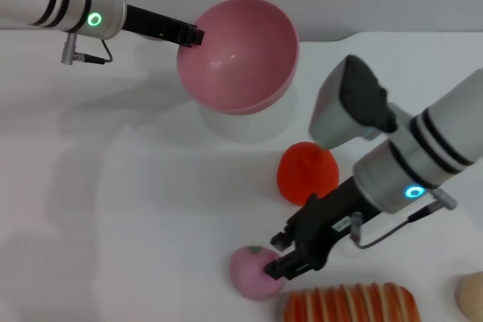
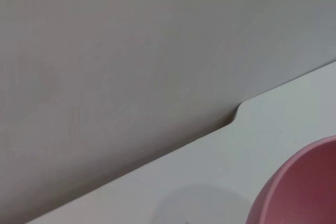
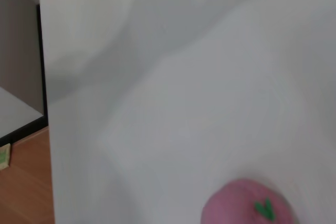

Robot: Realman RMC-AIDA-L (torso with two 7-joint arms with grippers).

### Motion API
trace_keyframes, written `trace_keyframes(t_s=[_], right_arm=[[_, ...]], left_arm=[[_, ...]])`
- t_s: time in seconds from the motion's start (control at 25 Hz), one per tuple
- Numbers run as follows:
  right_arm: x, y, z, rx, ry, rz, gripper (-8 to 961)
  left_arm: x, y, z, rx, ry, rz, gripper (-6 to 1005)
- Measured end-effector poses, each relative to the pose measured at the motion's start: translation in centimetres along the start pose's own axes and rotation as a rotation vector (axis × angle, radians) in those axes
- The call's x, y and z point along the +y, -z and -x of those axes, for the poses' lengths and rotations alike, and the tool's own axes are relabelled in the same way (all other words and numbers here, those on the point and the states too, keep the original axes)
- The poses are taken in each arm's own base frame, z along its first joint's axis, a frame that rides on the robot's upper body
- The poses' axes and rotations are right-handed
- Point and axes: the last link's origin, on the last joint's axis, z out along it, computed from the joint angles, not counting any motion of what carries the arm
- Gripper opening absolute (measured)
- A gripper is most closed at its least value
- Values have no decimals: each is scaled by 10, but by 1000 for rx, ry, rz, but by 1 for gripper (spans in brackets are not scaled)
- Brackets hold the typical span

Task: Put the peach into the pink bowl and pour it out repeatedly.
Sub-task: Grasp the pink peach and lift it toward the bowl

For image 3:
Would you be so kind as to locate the grey cabinet with black edge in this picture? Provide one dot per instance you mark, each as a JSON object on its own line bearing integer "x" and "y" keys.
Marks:
{"x": 18, "y": 51}

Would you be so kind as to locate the pink toy peach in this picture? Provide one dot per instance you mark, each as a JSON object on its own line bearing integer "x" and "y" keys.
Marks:
{"x": 231, "y": 208}

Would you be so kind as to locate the small green yellow box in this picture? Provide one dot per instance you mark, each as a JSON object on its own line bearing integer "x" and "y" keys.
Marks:
{"x": 4, "y": 157}

